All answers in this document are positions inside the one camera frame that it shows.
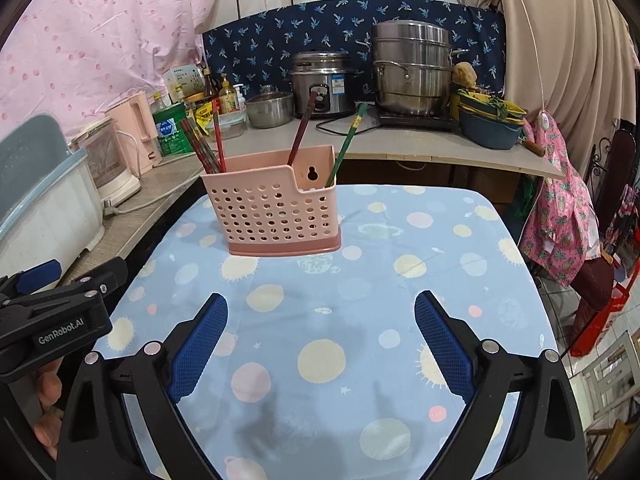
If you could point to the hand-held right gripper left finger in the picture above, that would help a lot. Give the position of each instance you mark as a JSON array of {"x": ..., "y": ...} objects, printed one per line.
[{"x": 200, "y": 345}]

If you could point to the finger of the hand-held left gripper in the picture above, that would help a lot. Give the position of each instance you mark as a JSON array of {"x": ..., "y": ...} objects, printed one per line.
[
  {"x": 37, "y": 275},
  {"x": 107, "y": 275}
]

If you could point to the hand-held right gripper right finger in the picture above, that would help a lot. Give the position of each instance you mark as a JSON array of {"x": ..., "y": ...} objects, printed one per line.
[{"x": 445, "y": 345}]

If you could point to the pink perforated utensil holder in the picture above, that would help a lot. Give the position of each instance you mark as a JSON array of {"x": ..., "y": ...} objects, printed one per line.
[{"x": 270, "y": 215}]

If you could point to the dark red chopstick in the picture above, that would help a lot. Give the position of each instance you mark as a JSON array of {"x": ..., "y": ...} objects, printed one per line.
[
  {"x": 196, "y": 144},
  {"x": 192, "y": 142},
  {"x": 207, "y": 149},
  {"x": 301, "y": 127},
  {"x": 203, "y": 146},
  {"x": 210, "y": 152},
  {"x": 200, "y": 145}
]

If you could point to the green chopstick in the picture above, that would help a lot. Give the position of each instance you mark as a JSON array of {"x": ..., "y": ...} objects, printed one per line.
[
  {"x": 348, "y": 142},
  {"x": 344, "y": 145}
]

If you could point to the person's left hand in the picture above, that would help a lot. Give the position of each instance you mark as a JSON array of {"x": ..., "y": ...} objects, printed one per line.
[{"x": 50, "y": 390}]

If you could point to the white dish drainer tub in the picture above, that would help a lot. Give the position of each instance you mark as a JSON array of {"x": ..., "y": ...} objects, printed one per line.
[{"x": 45, "y": 220}]

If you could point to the white blender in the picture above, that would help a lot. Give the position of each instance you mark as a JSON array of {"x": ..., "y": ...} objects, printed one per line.
[{"x": 107, "y": 160}]

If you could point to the grey-blue drainer lid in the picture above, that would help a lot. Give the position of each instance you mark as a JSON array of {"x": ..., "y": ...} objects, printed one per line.
[{"x": 30, "y": 155}]

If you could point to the blue planet-print tablecloth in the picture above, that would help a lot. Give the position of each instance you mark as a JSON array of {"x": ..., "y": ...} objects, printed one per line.
[{"x": 325, "y": 310}]

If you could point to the pink electric kettle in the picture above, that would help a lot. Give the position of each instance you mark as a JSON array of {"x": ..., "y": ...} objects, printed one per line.
[{"x": 135, "y": 130}]

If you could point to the green detergent bottle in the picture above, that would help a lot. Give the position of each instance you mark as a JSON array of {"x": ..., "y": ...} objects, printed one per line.
[{"x": 169, "y": 135}]

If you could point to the pink pineapple-print apron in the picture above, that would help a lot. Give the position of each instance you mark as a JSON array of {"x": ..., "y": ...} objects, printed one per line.
[{"x": 560, "y": 210}]

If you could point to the yellow packet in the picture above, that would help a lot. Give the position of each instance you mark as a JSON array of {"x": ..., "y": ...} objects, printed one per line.
[{"x": 204, "y": 120}]

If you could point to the clear plastic food container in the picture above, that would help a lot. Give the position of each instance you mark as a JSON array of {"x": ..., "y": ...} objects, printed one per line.
[{"x": 232, "y": 127}]

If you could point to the white carton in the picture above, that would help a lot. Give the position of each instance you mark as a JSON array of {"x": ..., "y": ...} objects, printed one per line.
[{"x": 182, "y": 80}]

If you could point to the blue plastic basin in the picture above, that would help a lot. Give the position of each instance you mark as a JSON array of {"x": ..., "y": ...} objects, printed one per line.
[{"x": 487, "y": 135}]

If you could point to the yellow liquid bottle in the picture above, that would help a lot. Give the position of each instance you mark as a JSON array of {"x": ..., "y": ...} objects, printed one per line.
[{"x": 229, "y": 97}]

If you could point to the dark sauce bottle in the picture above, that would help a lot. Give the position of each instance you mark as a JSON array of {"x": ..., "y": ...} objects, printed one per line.
[{"x": 211, "y": 85}]

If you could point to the black induction cooker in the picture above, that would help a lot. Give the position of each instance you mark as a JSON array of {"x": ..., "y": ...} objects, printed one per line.
[{"x": 415, "y": 121}]

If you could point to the small steel pot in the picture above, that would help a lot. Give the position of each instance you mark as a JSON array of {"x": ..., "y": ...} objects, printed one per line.
[{"x": 270, "y": 110}]

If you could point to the pink dotted sheet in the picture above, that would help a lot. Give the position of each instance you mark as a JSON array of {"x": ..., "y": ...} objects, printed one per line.
[{"x": 100, "y": 35}]

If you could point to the yellow plastic basin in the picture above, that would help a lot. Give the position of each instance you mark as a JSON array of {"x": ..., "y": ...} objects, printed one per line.
[{"x": 500, "y": 107}]

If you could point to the brown loofah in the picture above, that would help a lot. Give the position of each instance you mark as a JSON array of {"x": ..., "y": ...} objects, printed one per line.
[{"x": 465, "y": 75}]

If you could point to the steel steamer pot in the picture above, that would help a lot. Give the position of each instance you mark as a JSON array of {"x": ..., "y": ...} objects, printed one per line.
[{"x": 410, "y": 70}]

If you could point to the navy leaf-print cloth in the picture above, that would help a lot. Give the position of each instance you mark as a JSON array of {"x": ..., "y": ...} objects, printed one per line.
[{"x": 270, "y": 35}]

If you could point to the steel rice cooker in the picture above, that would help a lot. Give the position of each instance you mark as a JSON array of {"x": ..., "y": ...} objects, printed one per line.
[{"x": 325, "y": 80}]

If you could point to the beige curtain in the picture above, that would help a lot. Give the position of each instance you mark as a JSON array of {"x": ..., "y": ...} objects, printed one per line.
[{"x": 575, "y": 50}]

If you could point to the white wooden frame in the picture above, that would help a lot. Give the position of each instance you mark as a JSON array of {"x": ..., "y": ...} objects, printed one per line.
[{"x": 607, "y": 375}]

